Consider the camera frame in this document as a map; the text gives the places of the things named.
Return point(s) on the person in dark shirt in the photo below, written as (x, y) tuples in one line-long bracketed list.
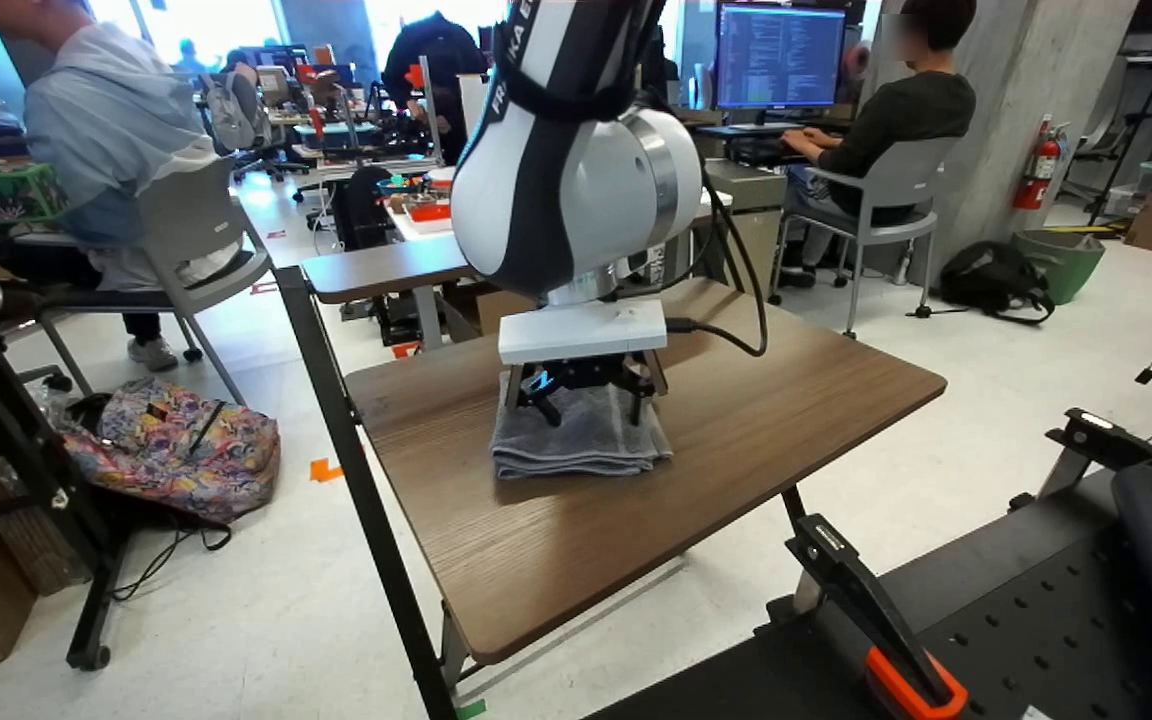
[(930, 102)]

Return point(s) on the green bin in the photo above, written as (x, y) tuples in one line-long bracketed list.
[(1061, 256)]

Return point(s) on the red fire extinguisher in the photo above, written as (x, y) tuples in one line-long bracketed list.
[(1036, 171)]

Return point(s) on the black backpack on floor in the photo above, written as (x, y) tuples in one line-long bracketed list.
[(996, 282)]

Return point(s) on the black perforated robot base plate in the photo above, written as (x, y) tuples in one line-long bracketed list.
[(1041, 615)]

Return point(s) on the person in light grey hoodie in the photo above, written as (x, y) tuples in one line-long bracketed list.
[(109, 119)]

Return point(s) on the black orange-handled clamp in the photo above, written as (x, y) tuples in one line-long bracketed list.
[(895, 660)]

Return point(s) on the wooden table with black frame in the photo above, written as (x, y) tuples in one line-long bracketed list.
[(496, 512)]

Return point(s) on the grey chair at desk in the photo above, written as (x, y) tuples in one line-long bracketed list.
[(898, 205)]

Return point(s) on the colourful floral backpack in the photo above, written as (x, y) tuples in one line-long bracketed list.
[(173, 445)]

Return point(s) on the grey plastic chair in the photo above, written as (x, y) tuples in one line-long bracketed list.
[(200, 249)]

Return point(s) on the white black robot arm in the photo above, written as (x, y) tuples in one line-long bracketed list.
[(571, 175)]

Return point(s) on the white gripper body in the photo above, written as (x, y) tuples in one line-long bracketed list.
[(580, 320)]

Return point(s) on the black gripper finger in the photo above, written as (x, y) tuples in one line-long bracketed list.
[(643, 376), (546, 390)]

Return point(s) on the computer monitor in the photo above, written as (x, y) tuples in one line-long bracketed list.
[(775, 56)]

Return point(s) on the grey cloth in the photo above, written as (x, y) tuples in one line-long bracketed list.
[(589, 440)]

